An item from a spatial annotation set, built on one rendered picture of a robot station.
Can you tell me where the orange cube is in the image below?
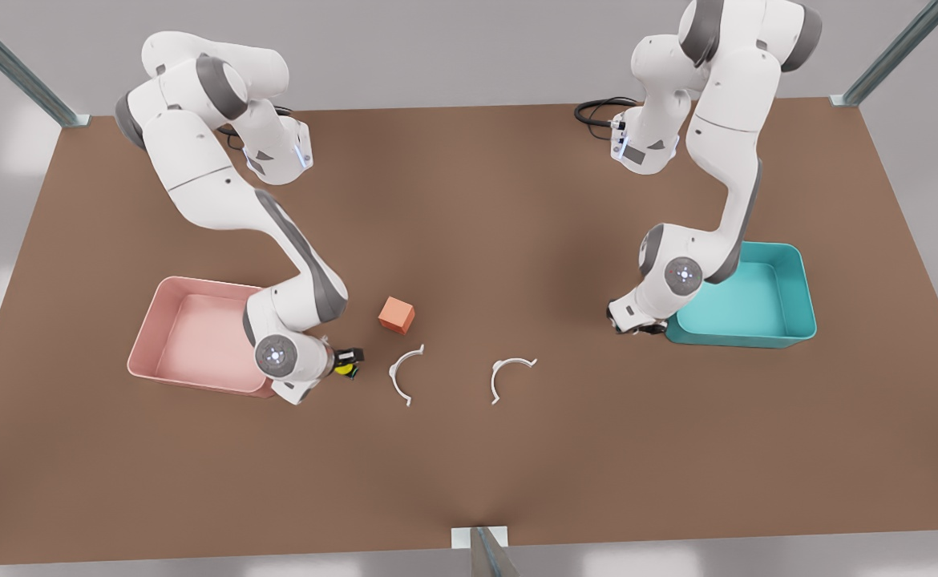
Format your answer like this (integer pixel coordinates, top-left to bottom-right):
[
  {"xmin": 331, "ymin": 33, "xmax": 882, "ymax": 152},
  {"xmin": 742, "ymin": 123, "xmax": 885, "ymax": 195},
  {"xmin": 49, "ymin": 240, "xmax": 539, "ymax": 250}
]
[{"xmin": 378, "ymin": 296, "xmax": 416, "ymax": 335}]

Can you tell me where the black cable loop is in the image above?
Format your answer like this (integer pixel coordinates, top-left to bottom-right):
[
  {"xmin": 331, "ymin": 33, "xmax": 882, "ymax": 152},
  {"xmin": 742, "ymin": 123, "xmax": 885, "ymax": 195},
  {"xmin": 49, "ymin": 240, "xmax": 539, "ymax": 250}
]
[
  {"xmin": 574, "ymin": 97, "xmax": 640, "ymax": 141},
  {"xmin": 218, "ymin": 105, "xmax": 294, "ymax": 151}
]

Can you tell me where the blue storage box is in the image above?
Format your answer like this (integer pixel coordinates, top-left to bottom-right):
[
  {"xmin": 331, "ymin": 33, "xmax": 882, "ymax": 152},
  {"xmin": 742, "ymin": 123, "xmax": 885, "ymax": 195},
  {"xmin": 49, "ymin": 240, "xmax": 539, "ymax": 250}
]
[{"xmin": 665, "ymin": 241, "xmax": 818, "ymax": 349}]

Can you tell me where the silver frame post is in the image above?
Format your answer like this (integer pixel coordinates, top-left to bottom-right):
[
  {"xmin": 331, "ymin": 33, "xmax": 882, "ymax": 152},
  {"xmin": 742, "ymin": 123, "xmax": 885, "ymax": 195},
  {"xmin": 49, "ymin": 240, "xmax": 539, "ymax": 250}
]
[
  {"xmin": 830, "ymin": 0, "xmax": 938, "ymax": 107},
  {"xmin": 451, "ymin": 526, "xmax": 522, "ymax": 577},
  {"xmin": 0, "ymin": 6, "xmax": 91, "ymax": 128}
]

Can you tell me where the pink storage box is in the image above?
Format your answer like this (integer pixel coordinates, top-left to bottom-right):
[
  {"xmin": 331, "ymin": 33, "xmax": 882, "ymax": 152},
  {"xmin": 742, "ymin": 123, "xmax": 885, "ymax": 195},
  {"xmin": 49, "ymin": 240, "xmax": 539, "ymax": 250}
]
[{"xmin": 127, "ymin": 276, "xmax": 277, "ymax": 399}]

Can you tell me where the white curved clip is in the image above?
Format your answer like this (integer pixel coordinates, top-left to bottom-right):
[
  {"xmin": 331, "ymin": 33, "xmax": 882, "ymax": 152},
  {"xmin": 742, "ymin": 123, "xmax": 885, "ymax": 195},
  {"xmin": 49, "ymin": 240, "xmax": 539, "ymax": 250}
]
[
  {"xmin": 490, "ymin": 357, "xmax": 539, "ymax": 406},
  {"xmin": 389, "ymin": 344, "xmax": 427, "ymax": 408}
]

